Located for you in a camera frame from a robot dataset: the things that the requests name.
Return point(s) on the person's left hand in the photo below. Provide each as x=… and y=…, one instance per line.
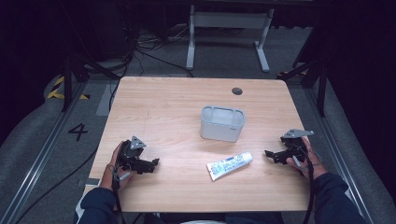
x=109, y=177

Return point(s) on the person's right hand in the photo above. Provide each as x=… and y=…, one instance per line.
x=314, y=161

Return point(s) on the grey floor tape patch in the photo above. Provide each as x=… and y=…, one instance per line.
x=105, y=101

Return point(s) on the black metal stand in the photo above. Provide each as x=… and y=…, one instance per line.
x=67, y=84
x=322, y=90

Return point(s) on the metal floor rail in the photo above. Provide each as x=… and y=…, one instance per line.
x=336, y=152
x=40, y=158

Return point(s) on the white toothpaste tube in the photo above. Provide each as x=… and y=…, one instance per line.
x=229, y=165

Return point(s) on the white metal desk frame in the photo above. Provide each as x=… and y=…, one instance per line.
x=230, y=20

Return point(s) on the yellow black hazard tape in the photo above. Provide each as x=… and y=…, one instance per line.
x=57, y=91

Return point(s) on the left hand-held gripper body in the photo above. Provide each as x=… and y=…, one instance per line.
x=132, y=154

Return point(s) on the grey plastic holder box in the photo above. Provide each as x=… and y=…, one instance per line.
x=221, y=129

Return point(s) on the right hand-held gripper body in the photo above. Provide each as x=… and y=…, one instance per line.
x=294, y=146

